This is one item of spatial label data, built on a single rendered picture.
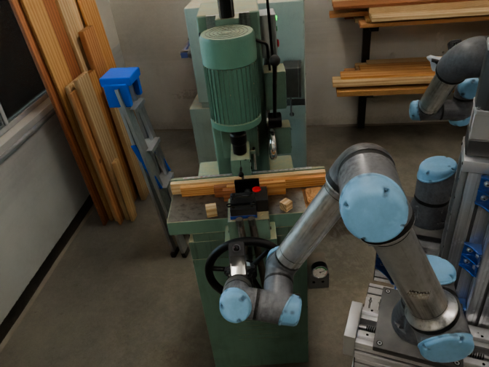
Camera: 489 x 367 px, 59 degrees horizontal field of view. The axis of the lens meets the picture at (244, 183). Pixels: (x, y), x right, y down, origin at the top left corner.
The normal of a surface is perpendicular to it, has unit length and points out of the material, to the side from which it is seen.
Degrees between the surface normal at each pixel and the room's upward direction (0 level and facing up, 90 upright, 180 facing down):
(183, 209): 0
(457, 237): 90
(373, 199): 84
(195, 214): 0
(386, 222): 83
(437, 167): 7
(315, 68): 90
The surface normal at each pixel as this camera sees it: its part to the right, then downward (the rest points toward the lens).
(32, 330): -0.08, -0.83
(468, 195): -0.36, 0.55
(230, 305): -0.04, 0.07
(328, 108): -0.11, 0.57
